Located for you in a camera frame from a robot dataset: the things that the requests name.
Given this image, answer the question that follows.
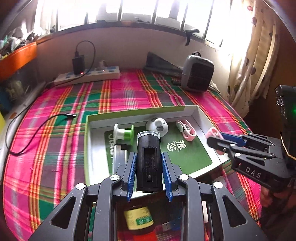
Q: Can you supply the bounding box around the green white cardboard tray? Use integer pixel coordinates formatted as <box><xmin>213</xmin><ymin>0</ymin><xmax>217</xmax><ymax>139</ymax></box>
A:
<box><xmin>84</xmin><ymin>105</ymin><xmax>228</xmax><ymax>185</ymax></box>

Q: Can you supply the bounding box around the black battery charger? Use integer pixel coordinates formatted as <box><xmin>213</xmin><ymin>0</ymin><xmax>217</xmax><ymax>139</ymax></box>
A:
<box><xmin>136</xmin><ymin>131</ymin><xmax>163</xmax><ymax>193</ymax></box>

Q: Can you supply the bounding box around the pink plaid tablecloth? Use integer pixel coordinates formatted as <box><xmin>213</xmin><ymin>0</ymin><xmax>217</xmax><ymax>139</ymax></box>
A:
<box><xmin>1</xmin><ymin>70</ymin><xmax>250</xmax><ymax>240</ymax></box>

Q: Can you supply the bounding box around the red cap medicine bottle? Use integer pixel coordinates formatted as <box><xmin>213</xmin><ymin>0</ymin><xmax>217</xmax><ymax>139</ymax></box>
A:
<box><xmin>124</xmin><ymin>205</ymin><xmax>157</xmax><ymax>241</ymax></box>

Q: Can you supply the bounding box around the white power adapter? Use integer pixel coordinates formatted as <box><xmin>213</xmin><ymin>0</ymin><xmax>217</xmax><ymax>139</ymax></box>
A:
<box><xmin>202</xmin><ymin>201</ymin><xmax>209</xmax><ymax>223</ymax></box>

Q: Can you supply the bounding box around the grey panda face ball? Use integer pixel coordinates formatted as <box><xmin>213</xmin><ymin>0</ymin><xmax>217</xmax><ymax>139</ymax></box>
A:
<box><xmin>145</xmin><ymin>118</ymin><xmax>169</xmax><ymax>137</ymax></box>

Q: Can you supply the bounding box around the blue usb device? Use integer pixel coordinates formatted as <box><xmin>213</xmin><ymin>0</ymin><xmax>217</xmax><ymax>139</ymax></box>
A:
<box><xmin>162</xmin><ymin>217</ymin><xmax>182</xmax><ymax>232</ymax></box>

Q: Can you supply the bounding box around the patterned curtain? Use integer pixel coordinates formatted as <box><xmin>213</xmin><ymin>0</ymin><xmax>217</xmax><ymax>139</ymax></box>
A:
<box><xmin>223</xmin><ymin>1</ymin><xmax>280</xmax><ymax>117</ymax></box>

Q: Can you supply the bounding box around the black cable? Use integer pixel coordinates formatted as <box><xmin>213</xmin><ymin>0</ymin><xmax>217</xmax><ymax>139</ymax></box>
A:
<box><xmin>5</xmin><ymin>40</ymin><xmax>96</xmax><ymax>156</ymax></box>

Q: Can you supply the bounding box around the white green thread spool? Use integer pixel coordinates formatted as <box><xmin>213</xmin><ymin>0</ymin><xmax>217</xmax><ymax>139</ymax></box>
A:
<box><xmin>113</xmin><ymin>123</ymin><xmax>134</xmax><ymax>146</ymax></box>

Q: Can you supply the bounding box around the pink cable winder clip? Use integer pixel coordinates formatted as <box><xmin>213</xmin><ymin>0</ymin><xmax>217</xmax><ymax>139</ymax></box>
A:
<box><xmin>176</xmin><ymin>119</ymin><xmax>197</xmax><ymax>142</ymax></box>

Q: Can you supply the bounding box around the black plug adapter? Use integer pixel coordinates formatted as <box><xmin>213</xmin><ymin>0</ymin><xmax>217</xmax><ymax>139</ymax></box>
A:
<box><xmin>72</xmin><ymin>54</ymin><xmax>85</xmax><ymax>75</ymax></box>

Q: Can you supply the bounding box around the right hand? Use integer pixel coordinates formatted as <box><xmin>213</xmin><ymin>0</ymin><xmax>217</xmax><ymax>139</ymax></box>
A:
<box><xmin>260</xmin><ymin>186</ymin><xmax>295</xmax><ymax>209</ymax></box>

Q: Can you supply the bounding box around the white power strip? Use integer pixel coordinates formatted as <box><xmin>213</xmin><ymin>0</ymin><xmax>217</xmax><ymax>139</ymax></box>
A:
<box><xmin>54</xmin><ymin>66</ymin><xmax>120</xmax><ymax>86</ymax></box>

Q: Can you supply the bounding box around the orange tray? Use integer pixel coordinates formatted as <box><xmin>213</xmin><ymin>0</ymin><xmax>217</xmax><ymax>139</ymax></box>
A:
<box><xmin>0</xmin><ymin>42</ymin><xmax>37</xmax><ymax>81</ymax></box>

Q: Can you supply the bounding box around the grey black space heater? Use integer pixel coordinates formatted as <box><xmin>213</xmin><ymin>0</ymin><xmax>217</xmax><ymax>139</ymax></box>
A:
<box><xmin>181</xmin><ymin>52</ymin><xmax>215</xmax><ymax>92</ymax></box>

